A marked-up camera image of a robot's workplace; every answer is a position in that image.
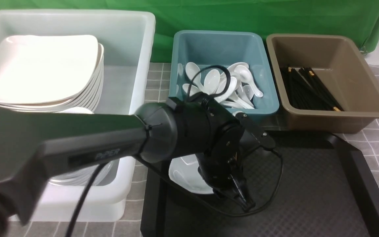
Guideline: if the black serving tray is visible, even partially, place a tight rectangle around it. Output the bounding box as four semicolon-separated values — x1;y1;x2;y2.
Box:
140;131;379;237

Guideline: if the bundle of black chopsticks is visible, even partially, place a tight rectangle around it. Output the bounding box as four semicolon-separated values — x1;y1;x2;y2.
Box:
280;66;344;112

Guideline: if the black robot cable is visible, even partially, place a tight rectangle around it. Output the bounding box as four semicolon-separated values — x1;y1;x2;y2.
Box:
64;65;284;237

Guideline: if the brown plastic bin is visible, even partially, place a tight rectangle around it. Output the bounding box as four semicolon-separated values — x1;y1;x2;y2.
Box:
266;34;379;133

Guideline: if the green backdrop cloth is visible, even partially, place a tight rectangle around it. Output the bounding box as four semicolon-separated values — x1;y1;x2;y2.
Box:
0;0;379;63

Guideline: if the stack of cream square plates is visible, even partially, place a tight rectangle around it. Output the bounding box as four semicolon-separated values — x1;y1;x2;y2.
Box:
0;35;104;114

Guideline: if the large white plastic tub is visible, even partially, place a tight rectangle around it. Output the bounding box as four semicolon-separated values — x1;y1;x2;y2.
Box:
0;9;156;222

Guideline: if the teal plastic bin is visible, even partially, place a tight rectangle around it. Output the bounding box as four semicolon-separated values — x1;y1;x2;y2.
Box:
169;30;280;128

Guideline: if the grey checked tablecloth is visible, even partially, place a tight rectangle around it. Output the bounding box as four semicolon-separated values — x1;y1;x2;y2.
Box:
7;63;379;237

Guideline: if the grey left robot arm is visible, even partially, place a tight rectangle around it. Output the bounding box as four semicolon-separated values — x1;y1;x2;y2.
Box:
0;92;278;237

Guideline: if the stack of white small bowls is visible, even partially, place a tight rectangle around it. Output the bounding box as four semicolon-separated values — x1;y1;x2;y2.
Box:
48;107;114;186

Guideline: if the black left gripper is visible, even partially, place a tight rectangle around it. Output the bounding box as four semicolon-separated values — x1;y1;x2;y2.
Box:
196;112;277;212

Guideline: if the small white square bowl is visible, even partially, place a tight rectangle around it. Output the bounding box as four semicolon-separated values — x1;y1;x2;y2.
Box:
168;154;213;195

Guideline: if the pile of white soup spoons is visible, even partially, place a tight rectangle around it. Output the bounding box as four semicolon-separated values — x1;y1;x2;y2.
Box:
178;62;264;109

